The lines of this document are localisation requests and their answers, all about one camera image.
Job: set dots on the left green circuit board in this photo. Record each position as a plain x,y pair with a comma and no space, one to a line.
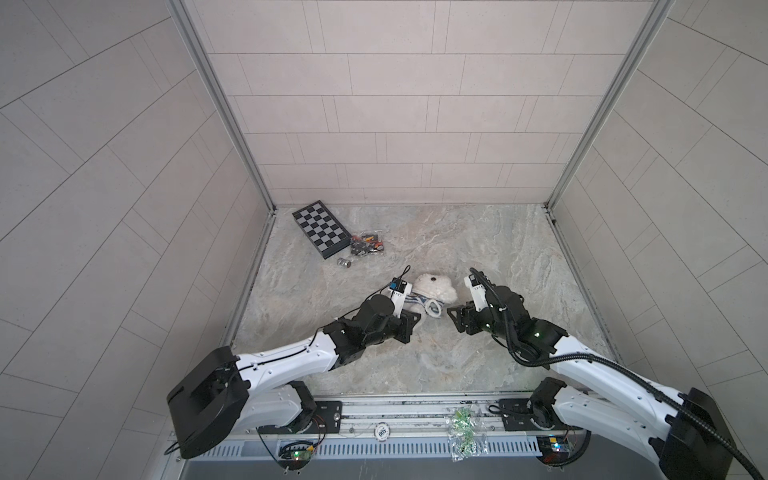
294,456

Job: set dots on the right aluminium corner post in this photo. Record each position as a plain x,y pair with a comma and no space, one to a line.
646,34

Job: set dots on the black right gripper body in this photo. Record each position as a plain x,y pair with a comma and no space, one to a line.
473,322

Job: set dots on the aluminium corner post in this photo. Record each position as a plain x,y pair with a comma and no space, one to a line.
646,34
190,37

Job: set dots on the bag of colourful small parts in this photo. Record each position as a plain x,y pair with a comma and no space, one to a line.
366,244

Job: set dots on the left aluminium corner post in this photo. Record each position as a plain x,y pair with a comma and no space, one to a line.
190,37

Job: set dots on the aluminium front mounting rail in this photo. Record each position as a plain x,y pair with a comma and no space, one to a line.
419,416

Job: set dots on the white fluffy teddy bear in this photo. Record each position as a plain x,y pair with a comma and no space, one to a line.
439,287

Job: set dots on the right circuit board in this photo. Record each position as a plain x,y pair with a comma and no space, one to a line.
555,450

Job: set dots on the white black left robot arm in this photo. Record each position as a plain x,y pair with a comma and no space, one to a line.
227,392

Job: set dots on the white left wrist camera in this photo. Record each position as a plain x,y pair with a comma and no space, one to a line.
399,291

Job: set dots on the clear bag of green parts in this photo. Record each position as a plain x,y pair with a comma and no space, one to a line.
466,434

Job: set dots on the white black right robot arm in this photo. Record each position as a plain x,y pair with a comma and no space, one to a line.
683,433

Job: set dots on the black white chessboard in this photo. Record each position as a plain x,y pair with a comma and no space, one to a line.
322,228

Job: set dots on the round silver rail knob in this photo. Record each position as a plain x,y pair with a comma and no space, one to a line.
382,432

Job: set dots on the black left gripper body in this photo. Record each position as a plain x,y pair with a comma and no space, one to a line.
398,329

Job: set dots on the blue white striped knit sweater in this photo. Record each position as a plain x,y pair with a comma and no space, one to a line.
432,307

